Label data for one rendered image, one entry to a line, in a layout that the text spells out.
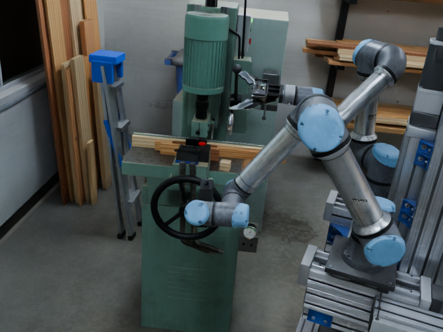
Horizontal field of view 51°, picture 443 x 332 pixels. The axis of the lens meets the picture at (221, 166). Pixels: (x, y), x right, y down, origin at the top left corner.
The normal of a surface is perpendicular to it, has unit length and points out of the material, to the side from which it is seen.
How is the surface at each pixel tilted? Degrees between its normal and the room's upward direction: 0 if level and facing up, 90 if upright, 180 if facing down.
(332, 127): 85
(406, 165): 90
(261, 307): 0
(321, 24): 90
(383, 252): 96
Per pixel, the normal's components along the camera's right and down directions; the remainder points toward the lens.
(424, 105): -0.37, 0.37
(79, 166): 0.99, 0.09
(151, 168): -0.07, 0.41
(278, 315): 0.07, -0.90
